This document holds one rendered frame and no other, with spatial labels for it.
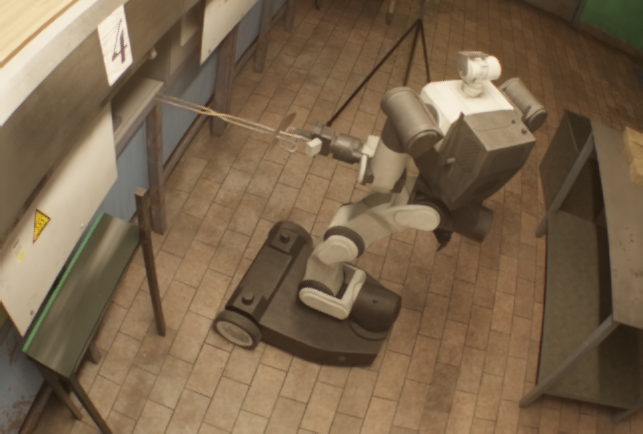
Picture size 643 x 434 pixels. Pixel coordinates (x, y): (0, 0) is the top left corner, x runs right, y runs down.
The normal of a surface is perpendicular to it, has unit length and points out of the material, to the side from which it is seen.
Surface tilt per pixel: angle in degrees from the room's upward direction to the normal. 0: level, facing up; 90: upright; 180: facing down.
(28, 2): 33
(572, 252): 0
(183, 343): 0
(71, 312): 0
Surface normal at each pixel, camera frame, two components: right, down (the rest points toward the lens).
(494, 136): 0.15, -0.66
